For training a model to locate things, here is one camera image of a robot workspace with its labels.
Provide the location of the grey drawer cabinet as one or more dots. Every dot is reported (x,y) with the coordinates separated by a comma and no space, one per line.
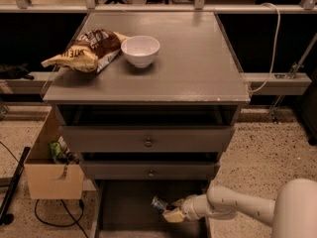
(193,83)

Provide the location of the grey top drawer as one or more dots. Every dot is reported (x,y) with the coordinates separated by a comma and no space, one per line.
(90,139)

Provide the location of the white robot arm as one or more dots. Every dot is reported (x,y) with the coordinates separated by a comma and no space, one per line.
(292,215)

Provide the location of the white bowl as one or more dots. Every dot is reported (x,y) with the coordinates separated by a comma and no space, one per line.
(140,51)

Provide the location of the green packet in box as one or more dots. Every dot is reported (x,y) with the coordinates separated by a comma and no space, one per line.
(56,150)

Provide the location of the grey middle drawer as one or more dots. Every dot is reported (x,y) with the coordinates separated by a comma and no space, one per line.
(149,170)

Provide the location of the cardboard box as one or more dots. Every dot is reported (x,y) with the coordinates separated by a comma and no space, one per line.
(45,178)

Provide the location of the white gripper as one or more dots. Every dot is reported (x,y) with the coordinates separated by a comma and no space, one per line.
(188,206)

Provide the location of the open grey bottom drawer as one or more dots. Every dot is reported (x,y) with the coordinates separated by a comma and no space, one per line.
(124,210)

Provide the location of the black bar on floor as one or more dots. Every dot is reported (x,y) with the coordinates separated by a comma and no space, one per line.
(5,217)

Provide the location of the brown yellow chip bag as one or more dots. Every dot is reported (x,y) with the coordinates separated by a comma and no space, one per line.
(90,52)

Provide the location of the black object on ledge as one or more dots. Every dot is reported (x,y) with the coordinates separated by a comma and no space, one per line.
(15,71)

